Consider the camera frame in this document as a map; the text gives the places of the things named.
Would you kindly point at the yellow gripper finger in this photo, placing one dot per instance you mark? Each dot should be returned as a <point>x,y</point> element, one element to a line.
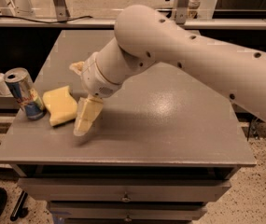
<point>77,67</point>
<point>87,112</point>

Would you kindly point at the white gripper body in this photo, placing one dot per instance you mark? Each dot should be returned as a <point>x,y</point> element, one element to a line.
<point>94,76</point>

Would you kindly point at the yellow sponge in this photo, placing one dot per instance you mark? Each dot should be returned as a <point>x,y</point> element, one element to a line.
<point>61,105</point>

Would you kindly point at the silver blue redbull can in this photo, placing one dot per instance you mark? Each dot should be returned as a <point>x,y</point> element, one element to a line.
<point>23,90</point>

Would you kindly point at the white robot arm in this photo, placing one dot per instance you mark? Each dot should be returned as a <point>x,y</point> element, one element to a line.
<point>143,37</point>

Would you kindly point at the grey drawer cabinet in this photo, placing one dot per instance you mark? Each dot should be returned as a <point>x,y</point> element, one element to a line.
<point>162,124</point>

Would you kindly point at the top drawer with knob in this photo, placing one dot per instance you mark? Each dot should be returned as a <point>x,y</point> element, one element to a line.
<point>124,190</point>

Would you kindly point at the drawer with knob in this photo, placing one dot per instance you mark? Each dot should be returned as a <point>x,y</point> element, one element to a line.
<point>126,211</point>
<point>124,190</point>

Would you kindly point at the black bar on floor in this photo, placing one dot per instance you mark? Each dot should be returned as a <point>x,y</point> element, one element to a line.
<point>19,209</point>

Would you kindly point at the metal frame leg left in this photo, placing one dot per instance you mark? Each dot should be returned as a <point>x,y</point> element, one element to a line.
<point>62,12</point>

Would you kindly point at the metal frame leg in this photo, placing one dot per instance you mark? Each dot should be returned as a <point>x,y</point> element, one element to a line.
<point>181,11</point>
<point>62,12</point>

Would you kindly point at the metal frame leg right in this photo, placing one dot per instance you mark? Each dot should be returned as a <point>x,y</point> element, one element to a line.
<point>181,11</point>

